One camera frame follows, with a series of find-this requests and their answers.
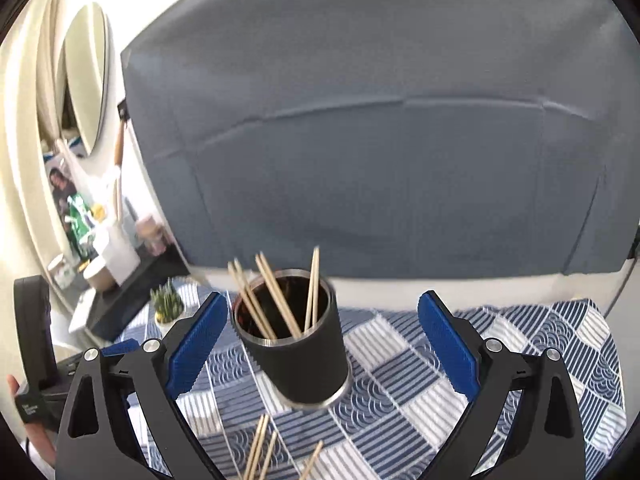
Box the wooden chopstick one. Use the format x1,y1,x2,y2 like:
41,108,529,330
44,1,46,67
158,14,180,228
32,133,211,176
226,260,274,340

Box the wooden chopstick two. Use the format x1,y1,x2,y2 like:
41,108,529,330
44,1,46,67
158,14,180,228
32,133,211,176
233,258,279,340

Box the wooden chopstick five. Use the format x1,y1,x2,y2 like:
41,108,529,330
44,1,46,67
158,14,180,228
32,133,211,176
255,252,302,338

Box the wooden chopstick four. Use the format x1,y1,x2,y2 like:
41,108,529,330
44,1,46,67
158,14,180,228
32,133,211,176
243,414,269,480

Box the wooden chopstick three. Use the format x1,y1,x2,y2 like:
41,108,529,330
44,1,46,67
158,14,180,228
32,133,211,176
304,246,319,334

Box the wooden chopstick seven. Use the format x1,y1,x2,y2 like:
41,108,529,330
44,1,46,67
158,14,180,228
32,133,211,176
258,431,278,480

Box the wooden chopstick six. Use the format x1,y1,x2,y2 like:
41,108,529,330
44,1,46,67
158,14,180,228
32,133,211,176
310,246,320,327

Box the wooden chopstick eight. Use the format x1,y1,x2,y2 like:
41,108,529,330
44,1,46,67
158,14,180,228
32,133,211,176
298,440,324,480

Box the person left hand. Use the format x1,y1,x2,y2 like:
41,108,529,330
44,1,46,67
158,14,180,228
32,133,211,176
6,374,58,468

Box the black side shelf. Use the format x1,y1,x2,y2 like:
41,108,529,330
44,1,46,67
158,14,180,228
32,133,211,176
87,245,188,341

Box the small potted succulent plant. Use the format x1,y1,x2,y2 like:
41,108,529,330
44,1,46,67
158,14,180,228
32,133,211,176
150,280,184,335

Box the beige ceramic bowl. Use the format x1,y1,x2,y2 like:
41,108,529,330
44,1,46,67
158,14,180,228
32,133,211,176
82,256,117,292

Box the white box on shelf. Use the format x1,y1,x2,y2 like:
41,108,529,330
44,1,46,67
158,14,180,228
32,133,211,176
93,222,141,285

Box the black cylindrical utensil holder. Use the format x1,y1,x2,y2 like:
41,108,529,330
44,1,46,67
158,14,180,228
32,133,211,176
231,278,352,410

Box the blue white patterned tablecloth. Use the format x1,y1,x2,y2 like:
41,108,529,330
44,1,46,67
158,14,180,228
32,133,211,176
109,278,629,480

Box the wooden brush hanging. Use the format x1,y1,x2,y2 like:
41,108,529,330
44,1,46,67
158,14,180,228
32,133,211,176
114,117,126,222

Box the grey backdrop cloth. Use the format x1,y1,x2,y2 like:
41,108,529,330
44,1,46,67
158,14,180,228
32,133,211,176
122,0,639,280

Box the black power cable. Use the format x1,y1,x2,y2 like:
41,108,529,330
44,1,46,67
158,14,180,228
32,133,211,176
602,253,637,319

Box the oval wall mirror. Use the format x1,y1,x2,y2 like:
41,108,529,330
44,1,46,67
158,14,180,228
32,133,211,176
60,3,108,155

